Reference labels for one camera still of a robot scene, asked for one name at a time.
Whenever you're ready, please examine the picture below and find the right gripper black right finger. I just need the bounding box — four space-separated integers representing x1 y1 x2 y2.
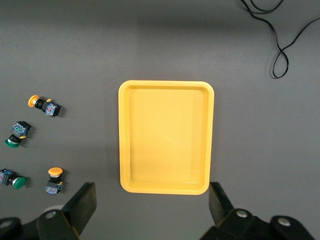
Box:
202 181 261 240

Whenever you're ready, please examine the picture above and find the yellow plastic tray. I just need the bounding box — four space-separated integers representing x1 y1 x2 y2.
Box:
118 79 216 196

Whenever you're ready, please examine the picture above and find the thin black loose cable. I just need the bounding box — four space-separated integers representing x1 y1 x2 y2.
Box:
239 0 320 80

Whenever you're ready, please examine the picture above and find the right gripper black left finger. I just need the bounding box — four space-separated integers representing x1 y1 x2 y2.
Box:
36 181 98 240

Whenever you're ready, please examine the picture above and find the green mushroom push button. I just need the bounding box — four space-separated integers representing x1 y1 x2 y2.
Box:
4 120 33 149
0 168 27 190

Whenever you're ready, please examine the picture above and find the yellow mushroom push button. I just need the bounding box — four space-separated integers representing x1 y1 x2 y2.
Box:
45 167 64 196
27 94 62 118

